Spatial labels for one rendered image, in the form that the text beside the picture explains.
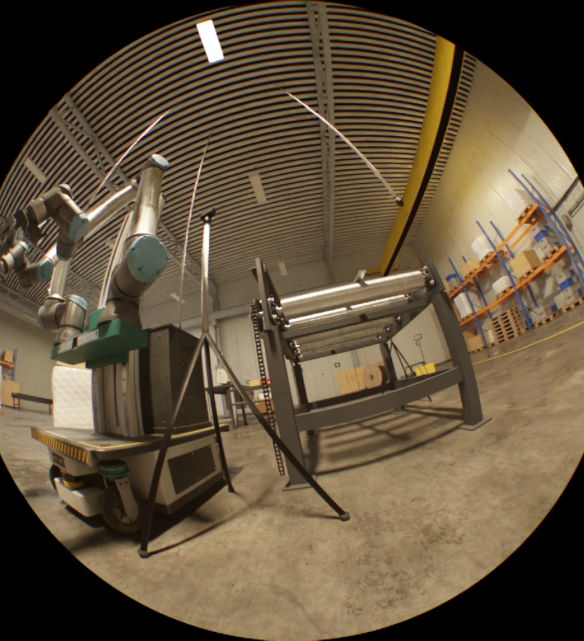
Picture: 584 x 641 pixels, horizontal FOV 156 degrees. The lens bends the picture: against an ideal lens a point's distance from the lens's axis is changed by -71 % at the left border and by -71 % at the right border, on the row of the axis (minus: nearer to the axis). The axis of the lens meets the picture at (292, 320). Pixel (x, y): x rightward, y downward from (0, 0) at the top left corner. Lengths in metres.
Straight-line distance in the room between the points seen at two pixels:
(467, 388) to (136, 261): 1.47
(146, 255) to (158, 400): 0.63
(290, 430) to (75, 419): 3.46
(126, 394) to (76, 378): 3.00
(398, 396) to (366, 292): 0.52
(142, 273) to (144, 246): 0.09
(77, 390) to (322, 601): 3.82
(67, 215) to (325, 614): 1.11
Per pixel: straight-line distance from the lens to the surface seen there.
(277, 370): 0.97
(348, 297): 1.06
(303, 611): 0.51
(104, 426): 1.19
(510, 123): 10.49
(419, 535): 0.62
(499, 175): 10.61
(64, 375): 3.96
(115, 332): 0.77
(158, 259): 0.76
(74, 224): 0.80
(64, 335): 1.22
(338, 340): 1.90
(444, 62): 7.76
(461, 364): 1.20
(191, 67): 8.19
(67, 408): 3.94
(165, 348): 1.06
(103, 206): 1.07
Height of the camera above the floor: 0.42
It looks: 20 degrees up
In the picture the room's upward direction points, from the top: 12 degrees counter-clockwise
